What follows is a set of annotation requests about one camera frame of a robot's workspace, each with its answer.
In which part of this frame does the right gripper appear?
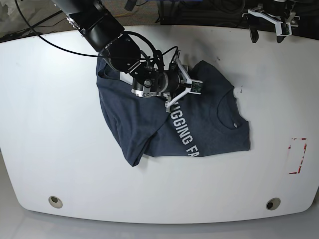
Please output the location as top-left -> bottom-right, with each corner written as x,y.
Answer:
131,51 -> 196,113

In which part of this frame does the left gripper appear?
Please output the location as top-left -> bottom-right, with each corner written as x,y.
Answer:
243,0 -> 300,43

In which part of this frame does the dark blue T-shirt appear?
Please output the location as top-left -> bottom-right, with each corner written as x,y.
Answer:
96,59 -> 250,166

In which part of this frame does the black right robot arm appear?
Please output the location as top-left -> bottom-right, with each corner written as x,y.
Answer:
54,0 -> 202,111

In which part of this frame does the red tape rectangle marking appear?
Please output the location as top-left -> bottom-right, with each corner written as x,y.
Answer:
286,137 -> 308,175

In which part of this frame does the black tripod on floor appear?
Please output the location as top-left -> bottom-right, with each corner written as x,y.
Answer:
0,11 -> 66,43

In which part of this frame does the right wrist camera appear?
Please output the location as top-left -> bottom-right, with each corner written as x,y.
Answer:
190,81 -> 203,95

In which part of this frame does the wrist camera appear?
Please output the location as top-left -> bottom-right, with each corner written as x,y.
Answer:
190,81 -> 203,95
281,22 -> 292,36

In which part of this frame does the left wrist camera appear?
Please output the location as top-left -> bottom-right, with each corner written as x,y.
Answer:
281,22 -> 292,36

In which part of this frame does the right table cable grommet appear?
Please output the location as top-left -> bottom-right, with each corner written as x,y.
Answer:
266,198 -> 281,211

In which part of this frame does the table cable grommet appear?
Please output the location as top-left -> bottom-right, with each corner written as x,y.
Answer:
266,198 -> 281,211
48,196 -> 63,209

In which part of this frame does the left table cable grommet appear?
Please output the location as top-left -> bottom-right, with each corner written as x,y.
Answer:
48,196 -> 63,209

